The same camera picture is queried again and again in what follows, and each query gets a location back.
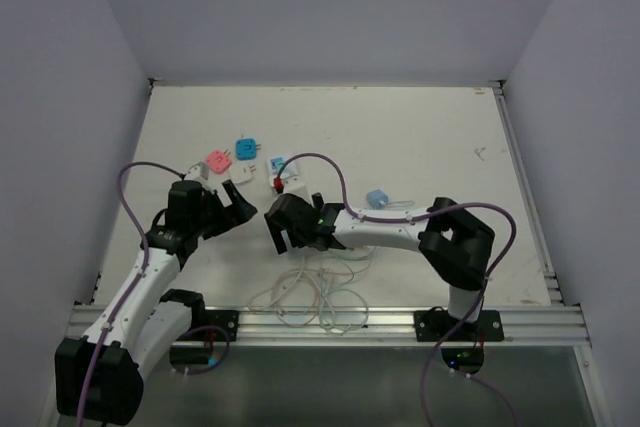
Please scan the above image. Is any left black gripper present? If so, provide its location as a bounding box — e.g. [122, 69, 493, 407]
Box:
[191, 180, 256, 239]

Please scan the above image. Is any pink plug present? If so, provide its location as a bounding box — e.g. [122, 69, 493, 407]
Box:
[205, 150, 232, 175]

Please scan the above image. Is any white power strip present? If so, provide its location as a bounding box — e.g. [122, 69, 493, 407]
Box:
[266, 154, 298, 180]

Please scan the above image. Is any blue plug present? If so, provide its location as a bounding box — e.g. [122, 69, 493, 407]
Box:
[235, 138, 261, 161]

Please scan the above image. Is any blue cube charger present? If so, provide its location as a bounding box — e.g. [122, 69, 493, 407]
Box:
[366, 189, 389, 210]

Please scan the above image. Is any white plug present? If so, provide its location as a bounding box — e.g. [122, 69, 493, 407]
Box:
[228, 162, 256, 185]

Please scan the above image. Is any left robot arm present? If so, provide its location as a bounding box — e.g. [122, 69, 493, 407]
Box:
[54, 180, 257, 426]

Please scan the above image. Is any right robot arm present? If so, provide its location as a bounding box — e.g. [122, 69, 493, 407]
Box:
[265, 193, 495, 340]

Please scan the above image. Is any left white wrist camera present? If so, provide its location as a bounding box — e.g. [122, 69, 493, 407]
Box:
[184, 161, 211, 188]

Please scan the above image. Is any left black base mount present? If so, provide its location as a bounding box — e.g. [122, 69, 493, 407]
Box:
[144, 309, 241, 346]

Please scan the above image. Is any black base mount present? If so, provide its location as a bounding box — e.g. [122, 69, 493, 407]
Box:
[413, 307, 505, 343]
[144, 309, 241, 346]

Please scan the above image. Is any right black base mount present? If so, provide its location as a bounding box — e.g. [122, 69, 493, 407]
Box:
[413, 307, 505, 343]

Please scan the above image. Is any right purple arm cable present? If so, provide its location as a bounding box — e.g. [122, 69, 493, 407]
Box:
[277, 150, 517, 427]

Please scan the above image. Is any aluminium right side rail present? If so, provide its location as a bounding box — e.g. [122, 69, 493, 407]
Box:
[489, 80, 615, 426]

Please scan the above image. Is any aluminium rail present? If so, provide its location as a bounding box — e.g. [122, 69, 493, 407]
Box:
[489, 80, 615, 426]
[62, 304, 591, 348]

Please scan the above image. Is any aluminium front rail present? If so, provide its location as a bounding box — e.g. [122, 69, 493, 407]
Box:
[62, 304, 591, 348]

